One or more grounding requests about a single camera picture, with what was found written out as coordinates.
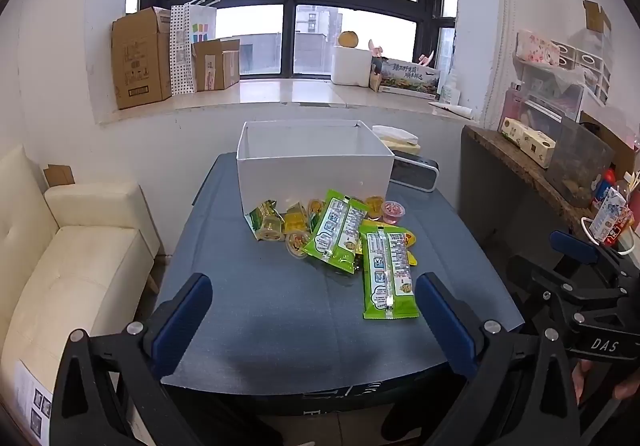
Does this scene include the white plastic bottle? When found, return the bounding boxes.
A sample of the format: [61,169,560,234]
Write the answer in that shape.
[439,76,461,105]

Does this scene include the cardboard scrap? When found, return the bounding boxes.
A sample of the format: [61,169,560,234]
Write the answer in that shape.
[42,165,76,187]

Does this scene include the drink carton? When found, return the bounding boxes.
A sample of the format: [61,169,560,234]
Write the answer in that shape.
[589,185,636,247]

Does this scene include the white cardboard box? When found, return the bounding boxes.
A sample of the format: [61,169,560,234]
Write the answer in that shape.
[236,119,397,217]

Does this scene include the yellow tissue pack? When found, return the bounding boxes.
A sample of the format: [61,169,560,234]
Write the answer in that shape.
[372,124,421,155]

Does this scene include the small plain cardboard box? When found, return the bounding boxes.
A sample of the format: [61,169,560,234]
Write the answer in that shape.
[222,39,241,90]

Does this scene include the person's right hand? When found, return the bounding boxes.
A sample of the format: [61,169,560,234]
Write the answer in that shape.
[573,359,640,403]

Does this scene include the stone-top side counter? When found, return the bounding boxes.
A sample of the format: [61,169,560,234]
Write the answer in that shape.
[459,123,640,277]

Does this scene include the clear plastic storage box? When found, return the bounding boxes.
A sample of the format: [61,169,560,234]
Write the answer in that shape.
[519,61,586,137]

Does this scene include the cream leather sofa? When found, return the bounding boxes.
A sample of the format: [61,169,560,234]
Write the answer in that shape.
[0,143,162,429]

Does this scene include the pink floral pack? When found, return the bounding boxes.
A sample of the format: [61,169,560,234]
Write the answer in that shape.
[514,29,561,66]

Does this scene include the grey transparent plastic container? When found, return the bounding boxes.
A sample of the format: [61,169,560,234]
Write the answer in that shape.
[544,115,616,208]

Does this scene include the cardboard box with pink label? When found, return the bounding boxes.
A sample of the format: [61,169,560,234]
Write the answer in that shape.
[192,39,227,92]

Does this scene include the white paper roll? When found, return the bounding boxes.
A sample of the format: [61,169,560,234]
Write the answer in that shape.
[428,101,474,120]

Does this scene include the patterned tissue pack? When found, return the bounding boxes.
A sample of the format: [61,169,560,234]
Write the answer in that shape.
[499,117,557,168]

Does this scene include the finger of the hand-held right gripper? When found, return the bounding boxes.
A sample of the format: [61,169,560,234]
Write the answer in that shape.
[506,253,629,353]
[549,229,640,288]

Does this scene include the green snack packet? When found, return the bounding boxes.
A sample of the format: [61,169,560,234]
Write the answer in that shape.
[361,226,422,321]
[301,189,371,275]

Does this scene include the small green pea packet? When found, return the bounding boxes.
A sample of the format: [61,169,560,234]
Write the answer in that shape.
[243,199,287,242]

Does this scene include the brown cardboard box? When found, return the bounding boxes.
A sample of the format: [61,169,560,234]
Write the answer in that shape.
[579,111,640,167]

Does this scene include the black and white speaker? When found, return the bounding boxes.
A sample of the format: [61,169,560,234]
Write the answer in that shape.
[389,149,440,191]

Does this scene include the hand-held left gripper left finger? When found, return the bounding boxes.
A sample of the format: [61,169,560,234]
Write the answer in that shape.
[48,273,216,446]

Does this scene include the large cardboard box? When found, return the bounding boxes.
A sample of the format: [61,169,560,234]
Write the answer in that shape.
[110,6,174,111]

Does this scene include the landscape printed box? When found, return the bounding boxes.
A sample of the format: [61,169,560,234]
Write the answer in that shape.
[377,60,442,100]

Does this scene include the pale green jelly cup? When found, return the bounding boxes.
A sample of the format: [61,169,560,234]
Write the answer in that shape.
[285,202,309,230]

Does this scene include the white printed carton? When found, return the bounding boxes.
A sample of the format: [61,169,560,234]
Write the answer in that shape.
[14,358,54,443]

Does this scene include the white foam box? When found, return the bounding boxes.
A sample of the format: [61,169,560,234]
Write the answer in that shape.
[331,46,374,88]

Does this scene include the pink bottle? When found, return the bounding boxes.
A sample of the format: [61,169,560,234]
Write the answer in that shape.
[502,82,526,130]

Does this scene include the cardboard piece on wall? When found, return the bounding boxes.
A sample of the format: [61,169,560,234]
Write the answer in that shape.
[582,0,612,32]

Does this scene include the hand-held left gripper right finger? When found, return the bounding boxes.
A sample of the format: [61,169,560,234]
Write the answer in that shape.
[415,272,581,446]

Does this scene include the dotted paper gift bag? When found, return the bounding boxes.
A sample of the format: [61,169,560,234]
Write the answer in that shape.
[169,0,219,96]

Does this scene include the pink jelly cup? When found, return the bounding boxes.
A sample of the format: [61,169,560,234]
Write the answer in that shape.
[380,199,406,225]

